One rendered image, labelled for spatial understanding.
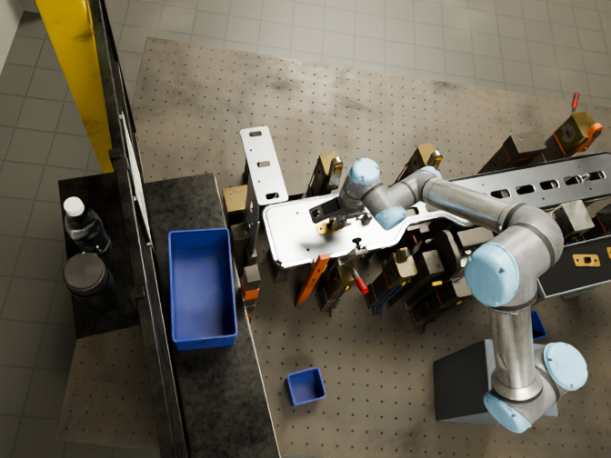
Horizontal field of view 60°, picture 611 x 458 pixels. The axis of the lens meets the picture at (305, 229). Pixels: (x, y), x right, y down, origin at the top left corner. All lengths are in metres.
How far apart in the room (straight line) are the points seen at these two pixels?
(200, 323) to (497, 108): 1.69
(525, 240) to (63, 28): 1.14
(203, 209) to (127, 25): 2.03
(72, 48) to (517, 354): 1.28
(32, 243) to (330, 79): 1.61
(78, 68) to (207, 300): 0.71
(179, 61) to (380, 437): 1.67
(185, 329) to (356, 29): 2.57
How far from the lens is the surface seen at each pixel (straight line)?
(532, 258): 1.13
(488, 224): 1.28
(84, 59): 1.52
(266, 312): 1.89
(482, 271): 1.11
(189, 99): 2.28
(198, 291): 1.56
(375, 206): 1.38
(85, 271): 0.99
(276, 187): 1.74
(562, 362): 1.47
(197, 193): 1.68
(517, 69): 3.89
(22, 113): 3.24
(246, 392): 1.51
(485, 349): 1.64
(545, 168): 2.13
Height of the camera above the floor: 2.53
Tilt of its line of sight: 65 degrees down
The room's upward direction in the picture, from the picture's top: 21 degrees clockwise
